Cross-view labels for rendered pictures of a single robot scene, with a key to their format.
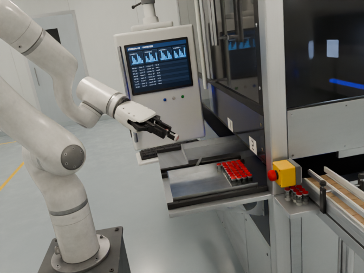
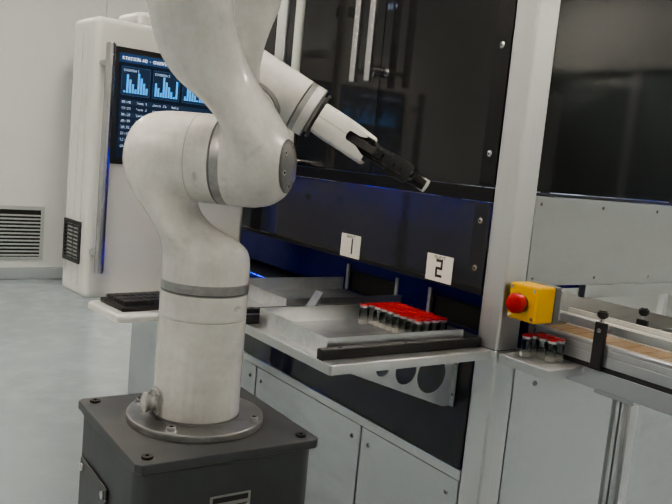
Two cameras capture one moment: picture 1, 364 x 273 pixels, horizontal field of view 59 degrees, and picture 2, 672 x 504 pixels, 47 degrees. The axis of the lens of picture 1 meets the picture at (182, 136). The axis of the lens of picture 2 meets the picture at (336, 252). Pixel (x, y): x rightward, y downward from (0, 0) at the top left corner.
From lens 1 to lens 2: 0.80 m
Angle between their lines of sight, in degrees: 31
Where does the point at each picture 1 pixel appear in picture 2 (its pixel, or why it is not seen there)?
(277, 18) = (549, 39)
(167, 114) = not seen: hidden behind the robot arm
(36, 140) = (249, 106)
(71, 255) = (207, 402)
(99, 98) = (287, 82)
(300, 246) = (516, 462)
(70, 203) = (240, 273)
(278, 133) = (520, 233)
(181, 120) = not seen: hidden behind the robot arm
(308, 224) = (532, 418)
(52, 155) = (270, 146)
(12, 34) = not seen: outside the picture
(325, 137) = (574, 256)
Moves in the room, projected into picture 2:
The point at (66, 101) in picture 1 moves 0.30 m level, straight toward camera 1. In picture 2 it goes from (254, 62) to (429, 59)
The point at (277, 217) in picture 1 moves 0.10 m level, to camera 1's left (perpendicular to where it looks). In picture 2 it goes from (495, 397) to (456, 401)
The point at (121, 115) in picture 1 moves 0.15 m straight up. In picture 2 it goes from (334, 121) to (343, 21)
